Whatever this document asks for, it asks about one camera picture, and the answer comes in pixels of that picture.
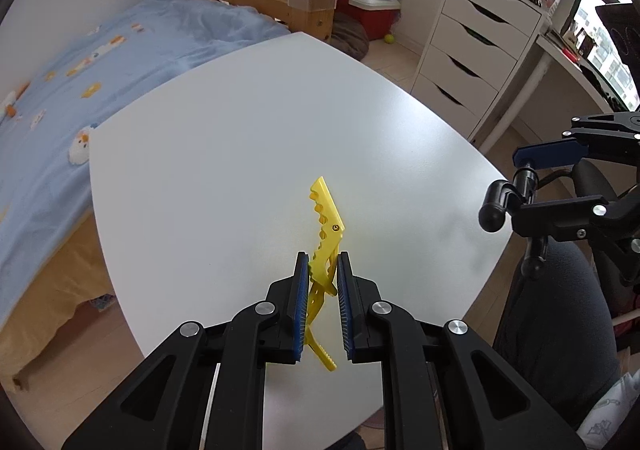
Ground white drawer unit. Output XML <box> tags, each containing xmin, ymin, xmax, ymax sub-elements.
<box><xmin>410</xmin><ymin>0</ymin><xmax>546</xmax><ymax>141</ymax></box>

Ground person's patterned white shirt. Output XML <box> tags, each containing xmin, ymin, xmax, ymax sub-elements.
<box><xmin>577</xmin><ymin>372</ymin><xmax>633</xmax><ymax>448</ymax></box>

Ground white desk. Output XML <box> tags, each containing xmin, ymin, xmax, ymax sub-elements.
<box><xmin>477</xmin><ymin>32</ymin><xmax>636</xmax><ymax>156</ymax></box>

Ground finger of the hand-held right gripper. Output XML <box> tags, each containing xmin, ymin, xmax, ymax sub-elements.
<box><xmin>512</xmin><ymin>190</ymin><xmax>640</xmax><ymax>286</ymax></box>
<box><xmin>512</xmin><ymin>111</ymin><xmax>640</xmax><ymax>170</ymax></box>

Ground brown cushion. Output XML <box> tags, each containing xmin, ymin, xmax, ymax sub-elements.
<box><xmin>330</xmin><ymin>11</ymin><xmax>371</xmax><ymax>60</ymax></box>

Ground yellow hair clip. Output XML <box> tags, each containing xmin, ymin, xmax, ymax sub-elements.
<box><xmin>306</xmin><ymin>176</ymin><xmax>346</xmax><ymax>372</ymax></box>

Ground beige bed skirt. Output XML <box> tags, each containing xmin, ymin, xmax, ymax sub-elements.
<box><xmin>0</xmin><ymin>212</ymin><xmax>118</xmax><ymax>381</ymax></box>

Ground blue printed blanket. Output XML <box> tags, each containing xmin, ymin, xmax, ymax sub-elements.
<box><xmin>0</xmin><ymin>0</ymin><xmax>291</xmax><ymax>326</ymax></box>

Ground wooden bed frame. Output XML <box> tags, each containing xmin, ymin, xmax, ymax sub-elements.
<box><xmin>175</xmin><ymin>0</ymin><xmax>335</xmax><ymax>43</ymax></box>

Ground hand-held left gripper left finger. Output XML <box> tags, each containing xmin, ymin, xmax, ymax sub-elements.
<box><xmin>62</xmin><ymin>251</ymin><xmax>311</xmax><ymax>450</ymax></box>

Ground person's legs in dark trousers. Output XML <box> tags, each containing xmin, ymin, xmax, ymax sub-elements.
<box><xmin>492</xmin><ymin>237</ymin><xmax>618</xmax><ymax>423</ymax></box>

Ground clear plastic box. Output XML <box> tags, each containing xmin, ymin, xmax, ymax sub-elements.
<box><xmin>287</xmin><ymin>0</ymin><xmax>337</xmax><ymax>13</ymax></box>

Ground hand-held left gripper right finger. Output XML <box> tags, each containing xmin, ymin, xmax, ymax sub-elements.
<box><xmin>336</xmin><ymin>251</ymin><xmax>586</xmax><ymax>450</ymax></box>

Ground red storage box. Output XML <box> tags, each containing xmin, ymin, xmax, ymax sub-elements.
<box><xmin>336</xmin><ymin>0</ymin><xmax>402</xmax><ymax>42</ymax></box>

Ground black office chair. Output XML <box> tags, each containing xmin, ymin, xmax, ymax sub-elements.
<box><xmin>570</xmin><ymin>162</ymin><xmax>621</xmax><ymax>211</ymax></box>

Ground black screw clamp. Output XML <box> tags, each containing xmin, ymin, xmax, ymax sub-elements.
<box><xmin>478</xmin><ymin>169</ymin><xmax>551</xmax><ymax>281</ymax></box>

